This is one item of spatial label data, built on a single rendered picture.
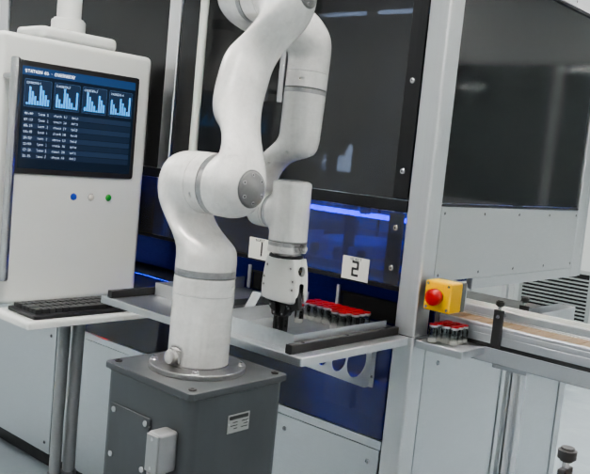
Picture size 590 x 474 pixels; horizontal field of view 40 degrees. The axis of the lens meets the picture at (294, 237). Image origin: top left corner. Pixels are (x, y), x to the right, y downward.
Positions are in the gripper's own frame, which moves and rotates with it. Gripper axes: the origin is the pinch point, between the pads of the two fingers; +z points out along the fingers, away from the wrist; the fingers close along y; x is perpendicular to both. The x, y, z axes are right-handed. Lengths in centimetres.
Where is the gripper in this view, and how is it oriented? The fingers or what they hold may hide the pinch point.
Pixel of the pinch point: (279, 323)
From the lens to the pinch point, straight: 177.5
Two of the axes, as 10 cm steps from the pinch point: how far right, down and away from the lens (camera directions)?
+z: -0.9, 9.9, 1.1
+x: -6.6, 0.3, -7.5
